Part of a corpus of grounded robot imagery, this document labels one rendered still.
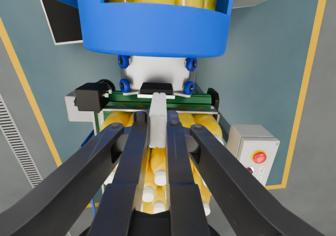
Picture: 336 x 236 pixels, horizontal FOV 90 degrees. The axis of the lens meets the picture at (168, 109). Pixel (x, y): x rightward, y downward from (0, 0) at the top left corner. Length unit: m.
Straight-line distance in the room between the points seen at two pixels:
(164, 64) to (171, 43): 0.31
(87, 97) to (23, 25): 1.34
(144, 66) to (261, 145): 0.41
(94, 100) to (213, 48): 0.38
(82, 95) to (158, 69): 0.24
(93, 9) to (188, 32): 0.14
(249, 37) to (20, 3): 1.78
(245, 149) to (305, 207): 2.57
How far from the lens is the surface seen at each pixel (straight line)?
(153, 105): 0.16
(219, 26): 0.30
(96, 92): 0.53
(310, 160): 2.52
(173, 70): 0.56
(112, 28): 0.27
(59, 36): 1.52
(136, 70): 0.57
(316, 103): 2.16
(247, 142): 0.51
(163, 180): 0.53
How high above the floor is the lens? 1.48
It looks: 68 degrees down
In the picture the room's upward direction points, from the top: 176 degrees clockwise
